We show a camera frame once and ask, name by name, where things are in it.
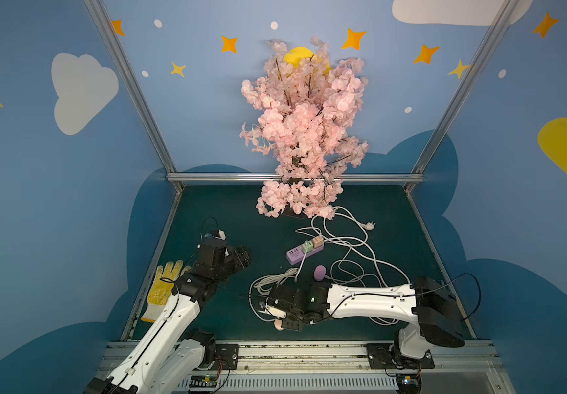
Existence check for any white USB cable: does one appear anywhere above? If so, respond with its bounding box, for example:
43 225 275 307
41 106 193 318
247 250 309 323

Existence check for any purple power strip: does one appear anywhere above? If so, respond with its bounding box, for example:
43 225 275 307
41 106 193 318
286 246 324 265

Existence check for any green USB charger adapter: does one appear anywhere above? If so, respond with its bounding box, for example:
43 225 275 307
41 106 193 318
301 241 314 254

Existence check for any pink USB charger adapter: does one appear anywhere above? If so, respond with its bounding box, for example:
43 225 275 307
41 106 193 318
311 236 325 249

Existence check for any white charging cable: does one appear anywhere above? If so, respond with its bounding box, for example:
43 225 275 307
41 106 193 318
325 245 413 327

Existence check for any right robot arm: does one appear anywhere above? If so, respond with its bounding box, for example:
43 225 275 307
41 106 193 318
263 277 465 369

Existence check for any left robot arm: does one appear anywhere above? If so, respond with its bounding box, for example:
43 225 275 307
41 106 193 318
84 238 251 393

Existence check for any yellow work glove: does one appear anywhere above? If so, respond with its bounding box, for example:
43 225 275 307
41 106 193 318
140 260 192 323

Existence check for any green circuit board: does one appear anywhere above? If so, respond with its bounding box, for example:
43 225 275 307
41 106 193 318
188 374 219 391

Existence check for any pink artificial blossom tree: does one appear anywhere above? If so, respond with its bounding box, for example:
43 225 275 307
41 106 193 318
240 38 369 219

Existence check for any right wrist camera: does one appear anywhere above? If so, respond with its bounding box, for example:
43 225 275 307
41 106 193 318
264 305 288 319

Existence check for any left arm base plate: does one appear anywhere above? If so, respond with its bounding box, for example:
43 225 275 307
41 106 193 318
197 343 239 370

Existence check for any white power strip cable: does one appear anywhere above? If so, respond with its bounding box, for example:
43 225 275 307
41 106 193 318
295 204 413 287

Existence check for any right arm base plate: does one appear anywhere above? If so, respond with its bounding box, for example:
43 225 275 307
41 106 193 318
366 342 435 370

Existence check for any aluminium front rail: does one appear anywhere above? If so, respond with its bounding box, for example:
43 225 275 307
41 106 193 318
175 341 515 393

